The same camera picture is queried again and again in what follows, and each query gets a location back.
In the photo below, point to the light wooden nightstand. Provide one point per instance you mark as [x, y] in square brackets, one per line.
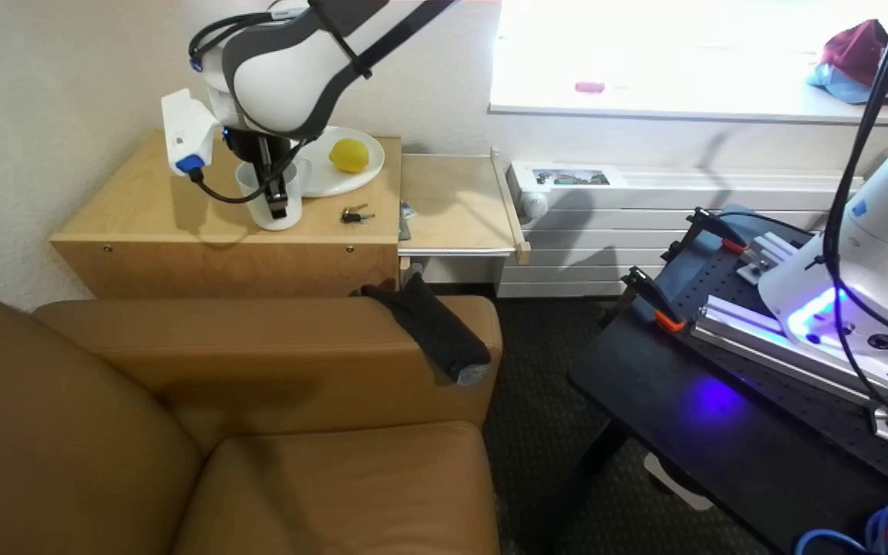
[155, 233]

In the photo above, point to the wooden pull-out nightstand shelf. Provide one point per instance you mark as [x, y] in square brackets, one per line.
[455, 203]

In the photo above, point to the white wall radiator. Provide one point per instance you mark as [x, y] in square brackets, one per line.
[630, 219]

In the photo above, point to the maroon and blue cap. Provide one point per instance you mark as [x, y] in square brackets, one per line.
[860, 56]

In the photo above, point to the orange black clamp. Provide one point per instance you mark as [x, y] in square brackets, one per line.
[721, 233]
[653, 308]

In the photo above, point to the white mug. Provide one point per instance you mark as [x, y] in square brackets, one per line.
[293, 211]

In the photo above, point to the black robot table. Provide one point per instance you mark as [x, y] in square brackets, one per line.
[731, 440]

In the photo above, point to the white windowsill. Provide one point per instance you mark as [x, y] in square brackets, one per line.
[671, 111]

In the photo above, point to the aluminium mounting rail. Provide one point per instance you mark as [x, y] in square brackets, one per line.
[803, 356]

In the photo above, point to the white plate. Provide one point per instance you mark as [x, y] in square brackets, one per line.
[355, 182]

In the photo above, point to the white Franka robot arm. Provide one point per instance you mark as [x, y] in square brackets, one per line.
[278, 79]

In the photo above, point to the small dark key bunch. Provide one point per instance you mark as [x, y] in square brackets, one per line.
[355, 214]

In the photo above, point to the white paper scrap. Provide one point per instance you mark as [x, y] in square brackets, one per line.
[676, 481]

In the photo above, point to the black flat armrest object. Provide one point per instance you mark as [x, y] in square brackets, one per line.
[431, 324]

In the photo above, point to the yellow lemon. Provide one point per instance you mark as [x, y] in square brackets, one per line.
[350, 156]

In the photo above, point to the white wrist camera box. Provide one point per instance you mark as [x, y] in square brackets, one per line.
[187, 126]

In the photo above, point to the brown leather armchair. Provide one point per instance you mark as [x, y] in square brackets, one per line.
[155, 433]

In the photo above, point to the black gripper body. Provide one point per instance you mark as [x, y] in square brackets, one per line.
[260, 148]

